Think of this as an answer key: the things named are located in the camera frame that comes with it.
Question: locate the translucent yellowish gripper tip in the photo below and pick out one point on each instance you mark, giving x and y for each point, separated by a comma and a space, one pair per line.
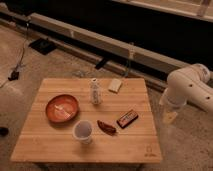
169, 115

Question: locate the small clear bottle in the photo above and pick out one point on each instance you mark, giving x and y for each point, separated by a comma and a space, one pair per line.
95, 95

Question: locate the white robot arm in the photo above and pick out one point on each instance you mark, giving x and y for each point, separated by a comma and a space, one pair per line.
183, 85

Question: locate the brown chocolate bar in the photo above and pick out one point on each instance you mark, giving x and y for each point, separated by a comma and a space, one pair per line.
127, 119

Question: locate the pale yellow sponge block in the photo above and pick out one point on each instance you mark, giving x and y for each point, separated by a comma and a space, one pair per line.
115, 85

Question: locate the wooden table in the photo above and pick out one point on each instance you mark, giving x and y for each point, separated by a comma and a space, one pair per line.
41, 141

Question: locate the orange bowl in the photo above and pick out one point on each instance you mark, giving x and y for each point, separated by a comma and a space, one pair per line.
62, 108

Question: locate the black floor plate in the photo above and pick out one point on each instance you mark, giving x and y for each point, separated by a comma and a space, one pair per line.
43, 46

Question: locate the black object at left edge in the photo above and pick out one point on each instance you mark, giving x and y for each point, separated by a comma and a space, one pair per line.
4, 131

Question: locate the long metal floor rail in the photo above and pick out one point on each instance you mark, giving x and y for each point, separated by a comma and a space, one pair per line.
163, 41

